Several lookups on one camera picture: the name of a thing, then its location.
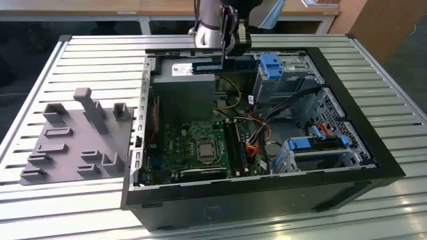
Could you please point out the blue RAM stick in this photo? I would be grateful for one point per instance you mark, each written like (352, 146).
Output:
(208, 68)

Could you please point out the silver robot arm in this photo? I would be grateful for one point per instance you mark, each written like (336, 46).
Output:
(207, 22)

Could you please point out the blue drive bay latch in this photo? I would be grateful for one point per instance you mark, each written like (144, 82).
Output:
(271, 66)

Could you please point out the metal drive cage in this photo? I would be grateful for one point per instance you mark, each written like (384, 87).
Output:
(287, 87)

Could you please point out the grey power supply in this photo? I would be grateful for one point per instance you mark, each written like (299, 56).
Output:
(183, 95)

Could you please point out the wooden cabinet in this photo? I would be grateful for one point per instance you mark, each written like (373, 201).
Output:
(383, 25)

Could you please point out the silver CPU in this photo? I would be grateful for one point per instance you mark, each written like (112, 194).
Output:
(207, 151)

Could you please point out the blue disk carrier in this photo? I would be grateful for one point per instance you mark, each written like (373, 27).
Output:
(301, 144)

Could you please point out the green motherboard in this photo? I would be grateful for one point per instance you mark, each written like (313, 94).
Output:
(176, 150)

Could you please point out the black expansion card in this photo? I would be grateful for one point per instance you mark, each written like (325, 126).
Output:
(203, 172)

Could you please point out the metal disk bay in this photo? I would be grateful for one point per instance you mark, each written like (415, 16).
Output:
(327, 157)

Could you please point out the grey parts rack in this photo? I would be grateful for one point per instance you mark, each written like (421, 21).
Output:
(76, 145)

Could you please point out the black PC case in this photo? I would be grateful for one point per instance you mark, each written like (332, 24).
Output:
(253, 197)

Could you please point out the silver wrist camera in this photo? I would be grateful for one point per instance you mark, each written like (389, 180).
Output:
(309, 2)

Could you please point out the wooden desk white frame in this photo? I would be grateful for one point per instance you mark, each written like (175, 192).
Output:
(82, 7)

